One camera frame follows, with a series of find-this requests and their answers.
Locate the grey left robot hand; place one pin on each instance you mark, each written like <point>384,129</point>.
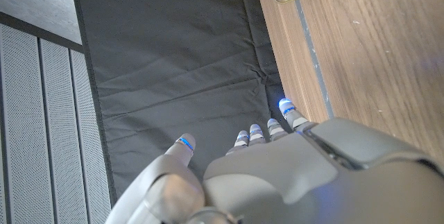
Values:
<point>277,182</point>

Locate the black backdrop cloth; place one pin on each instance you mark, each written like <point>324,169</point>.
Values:
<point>173,61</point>

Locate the grey perforated metal panel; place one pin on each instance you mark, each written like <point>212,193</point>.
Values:
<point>34,130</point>

